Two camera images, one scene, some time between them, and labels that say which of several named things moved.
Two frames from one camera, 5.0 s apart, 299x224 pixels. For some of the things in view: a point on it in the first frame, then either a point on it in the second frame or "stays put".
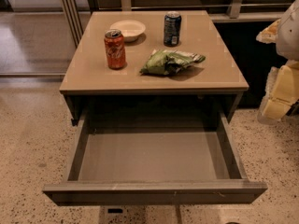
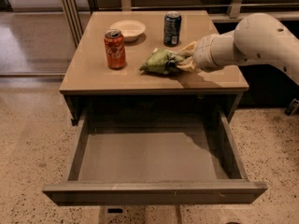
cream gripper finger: [269, 35] → [207, 54]
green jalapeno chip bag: [163, 62] stays put
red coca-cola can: [115, 49] stays put
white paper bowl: [131, 29] stays put
